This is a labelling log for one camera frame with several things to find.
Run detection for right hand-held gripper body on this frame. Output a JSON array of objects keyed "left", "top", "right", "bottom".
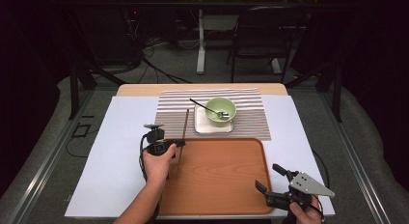
[{"left": 264, "top": 171, "right": 336, "bottom": 212}]

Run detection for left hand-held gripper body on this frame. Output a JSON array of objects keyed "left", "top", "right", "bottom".
[{"left": 143, "top": 122, "right": 177, "bottom": 156}]

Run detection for brown wooden chopstick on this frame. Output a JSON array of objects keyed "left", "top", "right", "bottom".
[
  {"left": 177, "top": 108, "right": 189, "bottom": 181},
  {"left": 177, "top": 108, "right": 190, "bottom": 180}
]

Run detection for wooden tray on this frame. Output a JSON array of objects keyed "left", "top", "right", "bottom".
[{"left": 157, "top": 137, "right": 275, "bottom": 216}]

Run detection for metal spoon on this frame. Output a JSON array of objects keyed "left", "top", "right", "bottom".
[{"left": 189, "top": 98, "right": 231, "bottom": 120}]

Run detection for green bowl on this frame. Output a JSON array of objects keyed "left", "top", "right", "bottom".
[{"left": 204, "top": 97, "right": 237, "bottom": 127}]

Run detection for person's left hand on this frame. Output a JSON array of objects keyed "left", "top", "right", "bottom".
[{"left": 142, "top": 143, "right": 178, "bottom": 184}]

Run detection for person's right hand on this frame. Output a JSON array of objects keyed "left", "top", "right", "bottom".
[{"left": 288, "top": 198, "right": 324, "bottom": 224}]

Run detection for white square plate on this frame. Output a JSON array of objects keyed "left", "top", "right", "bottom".
[{"left": 194, "top": 102, "right": 234, "bottom": 134}]

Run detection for beige striped placemat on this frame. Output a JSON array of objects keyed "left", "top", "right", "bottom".
[{"left": 153, "top": 88, "right": 272, "bottom": 142}]

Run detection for white table sheet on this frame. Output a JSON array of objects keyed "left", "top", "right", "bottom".
[{"left": 64, "top": 95, "right": 336, "bottom": 218}]

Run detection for black floor socket box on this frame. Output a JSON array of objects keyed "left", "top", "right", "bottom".
[{"left": 71, "top": 122, "right": 91, "bottom": 138}]

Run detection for black metal stand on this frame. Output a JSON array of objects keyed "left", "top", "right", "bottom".
[
  {"left": 284, "top": 61, "right": 343, "bottom": 124},
  {"left": 66, "top": 61, "right": 126, "bottom": 121}
]

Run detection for dark equipment with red light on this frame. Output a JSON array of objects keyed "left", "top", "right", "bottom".
[{"left": 122, "top": 8, "right": 144, "bottom": 37}]

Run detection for black folding chair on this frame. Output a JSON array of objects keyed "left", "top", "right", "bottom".
[{"left": 226, "top": 5, "right": 307, "bottom": 84}]

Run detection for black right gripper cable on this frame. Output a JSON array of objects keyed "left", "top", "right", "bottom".
[{"left": 311, "top": 149, "right": 331, "bottom": 189}]

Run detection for aluminium frame rail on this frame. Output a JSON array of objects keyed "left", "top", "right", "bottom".
[
  {"left": 6, "top": 88, "right": 95, "bottom": 224},
  {"left": 317, "top": 92, "right": 392, "bottom": 224}
]

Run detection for black floor cables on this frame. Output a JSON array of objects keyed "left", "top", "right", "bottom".
[{"left": 128, "top": 37, "right": 194, "bottom": 85}]

